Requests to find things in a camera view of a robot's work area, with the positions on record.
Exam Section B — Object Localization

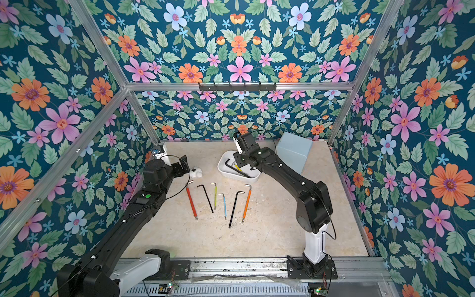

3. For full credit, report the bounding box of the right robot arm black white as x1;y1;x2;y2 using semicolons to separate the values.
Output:
233;132;333;276

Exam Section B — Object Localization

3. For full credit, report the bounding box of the aluminium frame post back left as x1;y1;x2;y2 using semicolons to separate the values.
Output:
127;91;160;146

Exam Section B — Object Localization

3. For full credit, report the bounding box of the orange handled hex key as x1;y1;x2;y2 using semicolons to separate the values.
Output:
242;184;252;223

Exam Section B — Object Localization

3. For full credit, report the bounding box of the blue handled hex key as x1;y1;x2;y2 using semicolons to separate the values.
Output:
218;193;227;220

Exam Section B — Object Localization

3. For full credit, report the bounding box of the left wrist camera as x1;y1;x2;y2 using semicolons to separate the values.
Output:
151;144;166;158

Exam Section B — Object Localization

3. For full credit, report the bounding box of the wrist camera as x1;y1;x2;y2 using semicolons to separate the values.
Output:
233;138;242;154
151;144;166;158

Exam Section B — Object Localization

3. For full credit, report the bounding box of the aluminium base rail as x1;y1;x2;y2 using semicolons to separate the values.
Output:
125;257;399;297

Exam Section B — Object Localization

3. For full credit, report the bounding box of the thin black hex key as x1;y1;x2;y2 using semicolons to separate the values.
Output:
197;184;214;214

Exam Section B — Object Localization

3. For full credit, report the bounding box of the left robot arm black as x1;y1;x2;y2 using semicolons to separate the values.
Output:
52;156;190;297

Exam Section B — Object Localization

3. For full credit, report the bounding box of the large black hex key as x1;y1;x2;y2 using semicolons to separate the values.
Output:
225;159;251;179

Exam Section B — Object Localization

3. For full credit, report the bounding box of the pale blue stacked box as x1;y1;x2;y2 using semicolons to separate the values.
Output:
277;132;313;173

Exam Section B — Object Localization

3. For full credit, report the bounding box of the black hook rail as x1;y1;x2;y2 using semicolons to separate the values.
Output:
198;82;277;92

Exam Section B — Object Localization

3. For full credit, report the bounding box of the green handled hex key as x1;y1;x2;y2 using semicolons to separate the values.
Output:
211;182;218;211

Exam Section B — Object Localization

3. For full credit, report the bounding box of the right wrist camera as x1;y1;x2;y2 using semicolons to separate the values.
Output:
233;138;242;154

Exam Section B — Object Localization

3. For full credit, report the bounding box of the white plastic storage tray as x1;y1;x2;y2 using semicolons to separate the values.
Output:
217;150;261;184

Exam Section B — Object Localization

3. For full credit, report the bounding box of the white plush toy keychain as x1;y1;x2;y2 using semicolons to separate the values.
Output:
190;167;203;179

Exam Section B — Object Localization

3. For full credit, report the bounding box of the red handled hex key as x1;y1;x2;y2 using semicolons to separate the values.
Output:
185;180;199;220

